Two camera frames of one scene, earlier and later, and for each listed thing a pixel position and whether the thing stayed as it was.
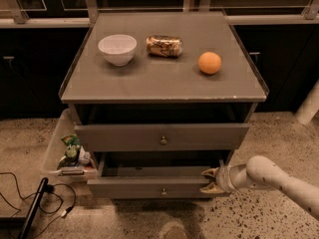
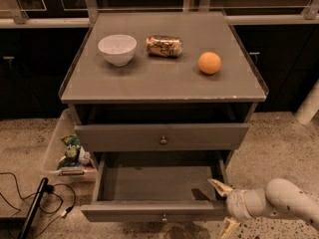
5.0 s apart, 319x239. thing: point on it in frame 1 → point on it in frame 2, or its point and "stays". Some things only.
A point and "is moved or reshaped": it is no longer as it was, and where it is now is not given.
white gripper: (223, 179) → (235, 202)
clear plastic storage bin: (64, 158) stays
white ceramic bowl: (118, 48) stays
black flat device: (28, 221) stays
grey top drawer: (155, 137) stays
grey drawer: (153, 174) is moved or reshaped
